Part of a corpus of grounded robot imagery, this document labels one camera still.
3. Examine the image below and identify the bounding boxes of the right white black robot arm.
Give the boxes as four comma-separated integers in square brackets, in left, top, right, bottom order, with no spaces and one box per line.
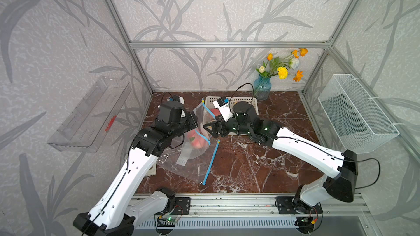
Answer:
[203,102,358,213]

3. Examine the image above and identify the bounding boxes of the white wire mesh basket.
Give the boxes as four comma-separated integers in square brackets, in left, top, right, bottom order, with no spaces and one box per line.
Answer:
[318,74,400,154]

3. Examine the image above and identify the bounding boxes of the clear plastic wall shelf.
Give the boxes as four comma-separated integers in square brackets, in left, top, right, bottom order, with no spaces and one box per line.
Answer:
[47,76,132,153]

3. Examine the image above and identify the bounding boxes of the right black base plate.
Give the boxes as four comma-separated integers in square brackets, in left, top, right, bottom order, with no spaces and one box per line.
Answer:
[275,196,323,215]

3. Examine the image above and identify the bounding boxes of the blue glass vase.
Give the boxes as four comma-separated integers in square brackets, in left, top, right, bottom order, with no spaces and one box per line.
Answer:
[253,76,272,101]

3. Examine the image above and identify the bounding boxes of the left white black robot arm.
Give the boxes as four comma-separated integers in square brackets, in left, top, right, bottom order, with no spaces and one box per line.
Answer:
[73,96,198,236]

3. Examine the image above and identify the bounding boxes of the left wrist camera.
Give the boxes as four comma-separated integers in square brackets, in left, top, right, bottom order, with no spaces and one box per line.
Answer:
[170,95,184,104]

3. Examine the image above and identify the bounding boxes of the white plastic fruit basket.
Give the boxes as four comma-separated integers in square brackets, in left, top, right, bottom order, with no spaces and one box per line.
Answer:
[205,96,259,117]

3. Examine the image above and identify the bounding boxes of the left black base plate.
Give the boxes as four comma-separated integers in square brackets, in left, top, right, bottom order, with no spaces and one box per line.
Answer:
[156,197,191,215]

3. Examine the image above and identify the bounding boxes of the pink peach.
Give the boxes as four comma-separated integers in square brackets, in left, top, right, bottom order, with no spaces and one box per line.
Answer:
[190,136,207,149]

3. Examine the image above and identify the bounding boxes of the orange yellow artificial flowers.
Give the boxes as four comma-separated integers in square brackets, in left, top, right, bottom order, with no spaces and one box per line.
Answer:
[256,48,308,82]

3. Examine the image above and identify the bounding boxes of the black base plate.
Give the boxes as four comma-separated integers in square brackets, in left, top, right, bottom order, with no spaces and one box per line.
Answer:
[156,197,191,215]
[275,196,323,215]

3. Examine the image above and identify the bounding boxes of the clear zip-top bag blue zipper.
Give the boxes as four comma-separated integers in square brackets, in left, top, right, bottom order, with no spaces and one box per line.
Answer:
[157,102,220,185]

